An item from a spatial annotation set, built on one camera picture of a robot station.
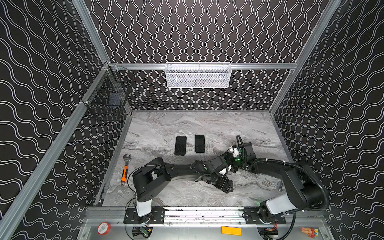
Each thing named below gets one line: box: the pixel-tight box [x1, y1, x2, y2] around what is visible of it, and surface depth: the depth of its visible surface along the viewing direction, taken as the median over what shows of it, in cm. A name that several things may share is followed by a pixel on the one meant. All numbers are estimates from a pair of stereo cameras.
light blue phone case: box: [194, 134, 206, 154], surface depth 103 cm
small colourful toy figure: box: [301, 227, 319, 238], surface depth 70 cm
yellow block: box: [221, 226, 242, 236], surface depth 72 cm
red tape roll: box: [97, 222, 112, 236], surface depth 71 cm
